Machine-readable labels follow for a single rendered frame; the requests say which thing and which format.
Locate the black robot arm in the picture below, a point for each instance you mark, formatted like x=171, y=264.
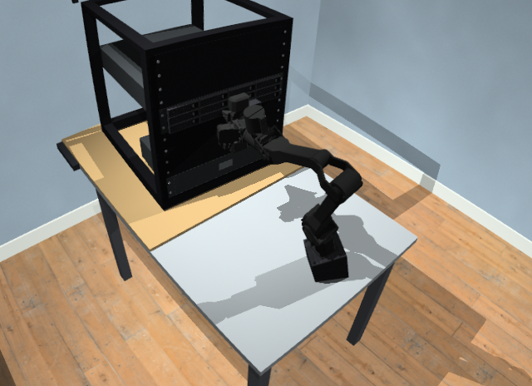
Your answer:
x=279, y=150

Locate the tan wooden board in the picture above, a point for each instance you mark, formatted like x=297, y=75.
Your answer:
x=134, y=203

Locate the black rack frame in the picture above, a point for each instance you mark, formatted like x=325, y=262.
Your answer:
x=177, y=69

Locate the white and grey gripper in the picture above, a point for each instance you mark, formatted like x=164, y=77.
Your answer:
x=237, y=104

